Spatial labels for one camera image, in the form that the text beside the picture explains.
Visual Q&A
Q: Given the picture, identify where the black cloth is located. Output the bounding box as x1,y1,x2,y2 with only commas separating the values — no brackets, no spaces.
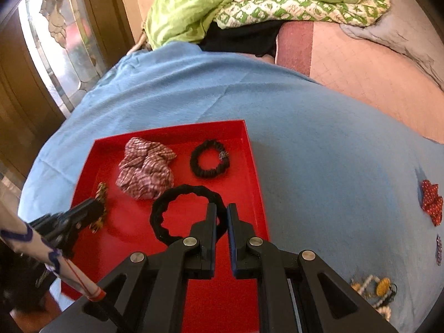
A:
199,19,287,58

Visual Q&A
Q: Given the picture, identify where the pink bed sheet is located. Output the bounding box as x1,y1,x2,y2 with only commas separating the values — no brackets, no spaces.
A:
276,0,444,143

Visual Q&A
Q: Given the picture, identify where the pearl necklace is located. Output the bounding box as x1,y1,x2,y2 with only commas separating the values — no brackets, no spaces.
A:
368,298,392,322

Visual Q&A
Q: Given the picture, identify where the small patterned hair clip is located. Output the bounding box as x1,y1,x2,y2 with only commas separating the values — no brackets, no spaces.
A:
435,234,444,267

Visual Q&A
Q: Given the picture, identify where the red tray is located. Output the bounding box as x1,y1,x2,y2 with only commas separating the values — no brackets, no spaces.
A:
60,120,271,333

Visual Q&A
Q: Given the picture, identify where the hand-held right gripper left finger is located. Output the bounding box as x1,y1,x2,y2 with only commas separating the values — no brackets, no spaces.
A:
40,203,218,333

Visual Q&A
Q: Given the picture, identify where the gold coin pendant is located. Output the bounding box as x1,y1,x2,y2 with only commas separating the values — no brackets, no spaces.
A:
376,277,392,297

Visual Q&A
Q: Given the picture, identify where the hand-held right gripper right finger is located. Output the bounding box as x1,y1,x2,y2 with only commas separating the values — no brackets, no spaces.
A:
226,203,399,333

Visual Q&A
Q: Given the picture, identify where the green quilt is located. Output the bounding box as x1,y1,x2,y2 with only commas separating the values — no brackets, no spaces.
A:
144,0,391,50

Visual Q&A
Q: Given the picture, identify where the white patterned cloth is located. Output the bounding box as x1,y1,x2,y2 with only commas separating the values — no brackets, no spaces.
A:
0,201,106,301

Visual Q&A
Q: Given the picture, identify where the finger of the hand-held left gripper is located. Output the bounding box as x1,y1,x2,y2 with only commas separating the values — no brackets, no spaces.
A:
57,197,105,231

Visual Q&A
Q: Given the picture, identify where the beige cloth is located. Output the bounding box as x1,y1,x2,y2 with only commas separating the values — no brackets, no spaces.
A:
126,35,153,55

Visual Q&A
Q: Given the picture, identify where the wooden door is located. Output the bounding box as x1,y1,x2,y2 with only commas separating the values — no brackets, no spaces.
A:
0,0,136,181

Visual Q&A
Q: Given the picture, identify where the blue blanket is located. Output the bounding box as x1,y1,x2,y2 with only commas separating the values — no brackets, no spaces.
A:
17,41,444,333

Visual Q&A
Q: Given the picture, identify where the small black scrunchie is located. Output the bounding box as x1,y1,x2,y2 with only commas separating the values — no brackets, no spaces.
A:
190,140,231,180

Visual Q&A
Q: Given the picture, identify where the red dotted hair bow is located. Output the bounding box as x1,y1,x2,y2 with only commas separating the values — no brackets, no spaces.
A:
418,179,444,227

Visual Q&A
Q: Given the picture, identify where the stained glass window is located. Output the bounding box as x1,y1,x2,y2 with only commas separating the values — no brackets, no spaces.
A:
17,0,108,118

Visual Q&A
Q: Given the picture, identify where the plaid scrunchie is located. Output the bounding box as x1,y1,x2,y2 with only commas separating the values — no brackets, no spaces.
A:
115,137,177,201

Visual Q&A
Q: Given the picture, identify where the dark cloth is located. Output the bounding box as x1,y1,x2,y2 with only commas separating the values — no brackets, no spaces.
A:
0,246,58,314

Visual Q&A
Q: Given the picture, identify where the pearl bracelet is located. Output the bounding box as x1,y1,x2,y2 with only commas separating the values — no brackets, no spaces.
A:
350,274,380,301

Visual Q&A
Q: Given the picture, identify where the large black scrunchie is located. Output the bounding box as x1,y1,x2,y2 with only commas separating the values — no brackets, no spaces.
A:
150,184,228,245

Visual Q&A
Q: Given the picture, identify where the leopard print scrunchie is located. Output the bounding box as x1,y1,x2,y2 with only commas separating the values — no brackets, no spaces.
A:
88,181,109,234

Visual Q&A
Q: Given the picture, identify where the grey pillow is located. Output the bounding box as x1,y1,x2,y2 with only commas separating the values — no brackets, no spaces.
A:
339,0,444,91

